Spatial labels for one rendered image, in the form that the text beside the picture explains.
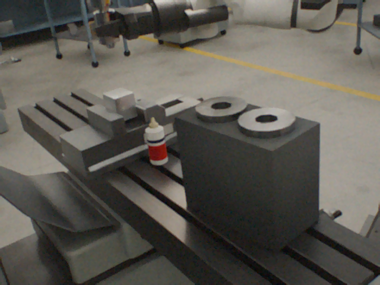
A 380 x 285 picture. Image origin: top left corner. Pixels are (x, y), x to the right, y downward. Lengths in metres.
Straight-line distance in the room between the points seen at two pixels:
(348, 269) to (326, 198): 1.85
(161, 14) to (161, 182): 0.36
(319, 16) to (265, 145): 0.45
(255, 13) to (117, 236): 0.58
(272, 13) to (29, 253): 0.80
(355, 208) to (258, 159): 1.87
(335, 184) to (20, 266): 1.92
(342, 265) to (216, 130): 0.28
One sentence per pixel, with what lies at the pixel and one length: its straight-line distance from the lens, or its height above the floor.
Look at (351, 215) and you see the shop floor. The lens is 2.49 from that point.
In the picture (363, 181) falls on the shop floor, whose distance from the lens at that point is 2.77.
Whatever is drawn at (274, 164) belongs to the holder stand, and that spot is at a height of 1.10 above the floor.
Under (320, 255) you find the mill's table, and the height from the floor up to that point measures 0.93.
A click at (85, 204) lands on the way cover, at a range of 1.11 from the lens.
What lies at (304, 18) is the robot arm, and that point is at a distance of 1.06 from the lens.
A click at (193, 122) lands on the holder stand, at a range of 0.79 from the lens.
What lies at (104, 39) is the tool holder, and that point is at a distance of 1.05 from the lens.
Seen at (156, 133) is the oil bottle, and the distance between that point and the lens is 1.02.
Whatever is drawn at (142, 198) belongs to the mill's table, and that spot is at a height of 0.93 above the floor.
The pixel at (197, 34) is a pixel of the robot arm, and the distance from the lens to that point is 1.12.
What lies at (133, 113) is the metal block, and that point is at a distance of 1.11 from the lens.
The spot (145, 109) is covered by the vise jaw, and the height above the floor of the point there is 1.04.
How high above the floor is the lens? 1.44
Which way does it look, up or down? 26 degrees down
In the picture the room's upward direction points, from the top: 7 degrees counter-clockwise
